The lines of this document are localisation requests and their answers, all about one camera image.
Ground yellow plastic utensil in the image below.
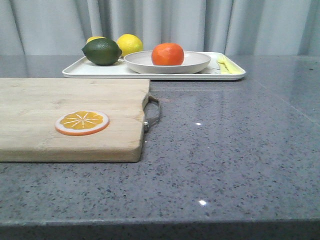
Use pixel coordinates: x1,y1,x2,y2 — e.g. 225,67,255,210
217,55,243,75

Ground green lime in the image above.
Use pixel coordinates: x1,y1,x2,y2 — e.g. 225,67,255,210
82,38,122,66

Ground metal cutting board handle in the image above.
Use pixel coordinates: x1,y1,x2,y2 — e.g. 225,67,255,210
142,95,161,133

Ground wooden cutting board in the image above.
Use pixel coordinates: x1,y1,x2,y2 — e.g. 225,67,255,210
0,78,150,163

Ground orange fruit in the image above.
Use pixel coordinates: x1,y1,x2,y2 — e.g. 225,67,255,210
151,42,184,66

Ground grey curtain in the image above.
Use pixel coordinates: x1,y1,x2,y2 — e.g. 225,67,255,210
0,0,320,56

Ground rear yellow lemon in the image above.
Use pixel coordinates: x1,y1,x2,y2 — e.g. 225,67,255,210
86,36,105,43

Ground yellow lemon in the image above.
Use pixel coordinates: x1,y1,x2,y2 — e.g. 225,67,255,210
116,33,144,57
86,36,105,43

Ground orange slice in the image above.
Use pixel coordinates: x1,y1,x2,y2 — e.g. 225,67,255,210
55,110,110,136

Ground beige round plate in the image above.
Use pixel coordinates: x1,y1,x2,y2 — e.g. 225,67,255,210
123,50,212,74

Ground white rectangular tray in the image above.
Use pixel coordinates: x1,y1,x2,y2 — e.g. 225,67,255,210
62,52,246,81

